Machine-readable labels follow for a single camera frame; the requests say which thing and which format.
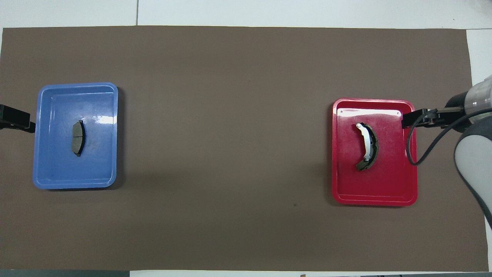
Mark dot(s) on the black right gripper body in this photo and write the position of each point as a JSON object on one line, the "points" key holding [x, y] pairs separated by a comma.
{"points": [[447, 114]]}

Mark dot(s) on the dark grey brake pad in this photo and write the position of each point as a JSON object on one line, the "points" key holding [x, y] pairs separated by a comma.
{"points": [[78, 138]]}

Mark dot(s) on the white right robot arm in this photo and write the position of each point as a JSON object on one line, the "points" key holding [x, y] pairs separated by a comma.
{"points": [[474, 161]]}

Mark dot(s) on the blue plastic tray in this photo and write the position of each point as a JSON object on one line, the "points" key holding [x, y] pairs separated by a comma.
{"points": [[57, 169]]}

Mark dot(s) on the red plastic tray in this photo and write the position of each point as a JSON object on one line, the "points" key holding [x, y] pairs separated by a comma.
{"points": [[388, 184]]}

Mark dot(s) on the brown table mat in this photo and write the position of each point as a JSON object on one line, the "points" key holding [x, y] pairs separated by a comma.
{"points": [[246, 77]]}

